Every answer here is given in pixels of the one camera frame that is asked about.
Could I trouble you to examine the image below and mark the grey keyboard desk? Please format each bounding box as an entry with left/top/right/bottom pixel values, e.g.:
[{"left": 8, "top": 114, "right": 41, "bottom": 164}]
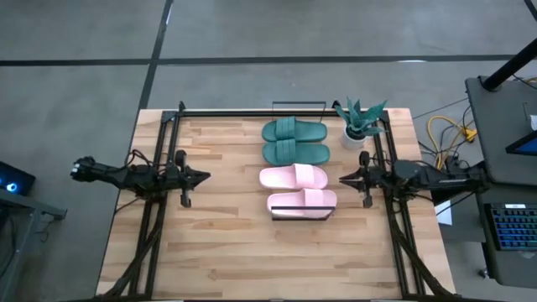
[{"left": 472, "top": 180, "right": 537, "bottom": 290}]

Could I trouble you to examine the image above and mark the green snake plant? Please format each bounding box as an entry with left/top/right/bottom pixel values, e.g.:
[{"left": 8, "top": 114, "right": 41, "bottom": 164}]
[{"left": 334, "top": 96, "right": 388, "bottom": 139}]

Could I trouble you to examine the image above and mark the grey metal stand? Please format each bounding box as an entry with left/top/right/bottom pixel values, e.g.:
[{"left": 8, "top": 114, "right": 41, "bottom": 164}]
[{"left": 0, "top": 188, "right": 68, "bottom": 302}]

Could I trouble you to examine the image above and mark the pink rubber slide sandal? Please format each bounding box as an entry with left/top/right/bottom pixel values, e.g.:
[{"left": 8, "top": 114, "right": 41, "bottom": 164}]
[
  {"left": 258, "top": 163, "right": 330, "bottom": 191},
  {"left": 266, "top": 188, "right": 338, "bottom": 221}
]

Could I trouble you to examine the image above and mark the black pole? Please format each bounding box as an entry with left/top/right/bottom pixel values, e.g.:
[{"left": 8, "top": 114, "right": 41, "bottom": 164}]
[{"left": 481, "top": 36, "right": 537, "bottom": 91}]

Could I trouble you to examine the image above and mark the backlit computer keyboard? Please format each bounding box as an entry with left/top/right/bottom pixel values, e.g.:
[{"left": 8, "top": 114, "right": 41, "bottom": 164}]
[{"left": 484, "top": 203, "right": 537, "bottom": 252}]

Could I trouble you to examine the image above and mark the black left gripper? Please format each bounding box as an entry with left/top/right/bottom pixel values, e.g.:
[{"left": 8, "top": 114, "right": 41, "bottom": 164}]
[{"left": 165, "top": 149, "right": 212, "bottom": 209}]

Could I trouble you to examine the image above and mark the black frame wooden shelf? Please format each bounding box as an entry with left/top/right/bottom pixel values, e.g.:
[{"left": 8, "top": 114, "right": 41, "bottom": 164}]
[{"left": 271, "top": 100, "right": 338, "bottom": 221}]

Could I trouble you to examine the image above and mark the black aluminium table frame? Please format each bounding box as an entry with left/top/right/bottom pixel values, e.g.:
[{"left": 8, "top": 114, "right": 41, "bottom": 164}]
[{"left": 95, "top": 99, "right": 461, "bottom": 302}]

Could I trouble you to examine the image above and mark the yellow cable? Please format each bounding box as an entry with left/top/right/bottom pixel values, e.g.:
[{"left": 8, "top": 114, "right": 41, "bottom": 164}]
[{"left": 426, "top": 115, "right": 478, "bottom": 169}]

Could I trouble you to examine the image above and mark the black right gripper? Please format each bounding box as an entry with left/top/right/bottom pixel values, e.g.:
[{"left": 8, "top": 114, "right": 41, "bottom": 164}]
[{"left": 338, "top": 149, "right": 394, "bottom": 210}]

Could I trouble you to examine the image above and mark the green rubber slide sandal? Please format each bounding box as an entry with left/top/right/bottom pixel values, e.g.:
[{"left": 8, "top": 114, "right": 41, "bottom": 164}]
[
  {"left": 262, "top": 139, "right": 332, "bottom": 167},
  {"left": 261, "top": 116, "right": 329, "bottom": 143}
]

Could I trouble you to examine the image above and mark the white plant pot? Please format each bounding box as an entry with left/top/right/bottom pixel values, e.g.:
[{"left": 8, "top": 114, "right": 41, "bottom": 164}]
[{"left": 340, "top": 125, "right": 368, "bottom": 152}]

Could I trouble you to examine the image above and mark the black computer with blue lights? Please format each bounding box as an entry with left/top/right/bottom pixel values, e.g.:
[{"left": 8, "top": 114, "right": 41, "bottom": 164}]
[{"left": 0, "top": 161, "right": 37, "bottom": 197}]

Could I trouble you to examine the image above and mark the white paper sheet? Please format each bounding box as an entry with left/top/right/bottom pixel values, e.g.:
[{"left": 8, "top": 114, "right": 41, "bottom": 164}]
[{"left": 434, "top": 200, "right": 454, "bottom": 227}]

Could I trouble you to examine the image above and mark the laptop with blue screen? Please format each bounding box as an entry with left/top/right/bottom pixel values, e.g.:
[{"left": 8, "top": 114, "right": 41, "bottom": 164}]
[{"left": 505, "top": 129, "right": 537, "bottom": 157}]

